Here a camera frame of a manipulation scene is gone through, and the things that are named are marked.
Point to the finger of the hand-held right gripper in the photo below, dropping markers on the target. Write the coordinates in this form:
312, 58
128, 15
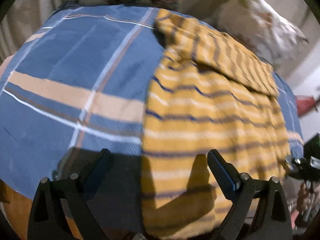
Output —
293, 162

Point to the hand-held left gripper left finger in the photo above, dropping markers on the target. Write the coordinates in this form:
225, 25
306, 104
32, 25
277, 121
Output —
96, 170

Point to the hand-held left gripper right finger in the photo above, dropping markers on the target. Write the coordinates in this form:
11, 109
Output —
226, 173

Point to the yellow striped shirt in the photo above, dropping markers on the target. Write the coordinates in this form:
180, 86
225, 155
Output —
205, 120

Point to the red object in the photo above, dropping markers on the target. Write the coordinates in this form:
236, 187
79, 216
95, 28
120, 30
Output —
306, 105

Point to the blue plaid bed sheet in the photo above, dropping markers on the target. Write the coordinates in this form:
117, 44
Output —
75, 80

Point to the floral white pillow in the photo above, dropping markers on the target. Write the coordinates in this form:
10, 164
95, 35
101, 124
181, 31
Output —
252, 22

